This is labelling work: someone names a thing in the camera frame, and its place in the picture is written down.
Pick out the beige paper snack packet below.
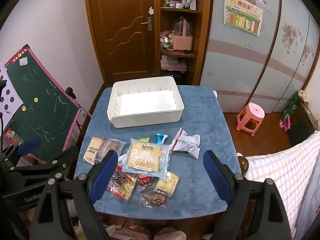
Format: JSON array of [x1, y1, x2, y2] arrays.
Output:
[[83, 137, 105, 165]]

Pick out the wooden corner shelf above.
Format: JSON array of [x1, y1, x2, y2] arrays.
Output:
[[154, 0, 213, 85]]

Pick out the green chalkboard pink frame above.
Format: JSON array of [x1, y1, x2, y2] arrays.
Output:
[[1, 45, 83, 163]]

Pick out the sliding wardrobe doors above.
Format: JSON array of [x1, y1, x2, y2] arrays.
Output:
[[201, 0, 319, 113]]

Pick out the checked white pink blanket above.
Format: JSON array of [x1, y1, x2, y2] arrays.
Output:
[[245, 131, 319, 237]]

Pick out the green printed bag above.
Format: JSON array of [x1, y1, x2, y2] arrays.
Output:
[[282, 90, 304, 119]]

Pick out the white crinkled snack packet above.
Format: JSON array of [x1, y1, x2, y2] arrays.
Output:
[[170, 128, 201, 159]]

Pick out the small red snack packet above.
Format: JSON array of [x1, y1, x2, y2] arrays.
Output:
[[138, 174, 153, 187]]

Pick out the clear packet mixed nuts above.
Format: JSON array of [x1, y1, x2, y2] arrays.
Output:
[[140, 189, 168, 208]]

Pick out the mountain print cake packet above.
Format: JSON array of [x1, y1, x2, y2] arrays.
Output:
[[122, 139, 171, 179]]

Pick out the green small snack packet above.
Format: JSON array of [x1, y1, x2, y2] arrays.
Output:
[[138, 138, 150, 142]]

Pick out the red-edged mixed cracker packet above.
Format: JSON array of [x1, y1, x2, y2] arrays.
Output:
[[106, 165, 137, 202]]

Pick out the blue foil candy packet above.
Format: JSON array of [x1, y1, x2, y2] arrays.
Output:
[[154, 133, 168, 145]]

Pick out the clear packet yellow crackers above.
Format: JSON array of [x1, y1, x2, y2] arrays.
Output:
[[155, 172, 179, 197]]

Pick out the white plastic storage bin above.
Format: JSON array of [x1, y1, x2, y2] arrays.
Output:
[[106, 76, 184, 128]]

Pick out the clear packet brown biscuits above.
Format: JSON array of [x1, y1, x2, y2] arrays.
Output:
[[95, 139, 127, 162]]

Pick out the pink toy on floor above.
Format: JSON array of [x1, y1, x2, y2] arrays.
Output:
[[279, 116, 291, 132]]

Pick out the bottles on top shelf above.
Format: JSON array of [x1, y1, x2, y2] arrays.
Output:
[[163, 0, 197, 10]]

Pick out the dark wooden cabinet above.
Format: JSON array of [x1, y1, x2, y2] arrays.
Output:
[[287, 103, 318, 146]]

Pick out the colourful wall poster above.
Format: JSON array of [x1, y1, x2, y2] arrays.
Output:
[[223, 0, 264, 36]]

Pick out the silver door handle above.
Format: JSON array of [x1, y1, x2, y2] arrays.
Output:
[[141, 16, 152, 31]]

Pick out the blue fuzzy table cloth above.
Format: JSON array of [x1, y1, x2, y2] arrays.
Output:
[[76, 86, 240, 220]]

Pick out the pink trousers lap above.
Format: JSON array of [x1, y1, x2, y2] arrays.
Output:
[[109, 225, 187, 240]]

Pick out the brown wooden door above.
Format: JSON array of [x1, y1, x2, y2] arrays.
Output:
[[86, 0, 156, 86]]

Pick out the pink plastic stool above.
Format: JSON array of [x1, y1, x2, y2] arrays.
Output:
[[236, 102, 265, 136]]

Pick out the folded pink cloths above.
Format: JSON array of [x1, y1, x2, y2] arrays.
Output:
[[161, 55, 187, 73]]

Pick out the white orange snack bar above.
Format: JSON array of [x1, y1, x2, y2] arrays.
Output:
[[118, 153, 128, 168]]

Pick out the pink basket with handle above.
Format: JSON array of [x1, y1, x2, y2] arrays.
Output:
[[172, 17, 193, 51]]

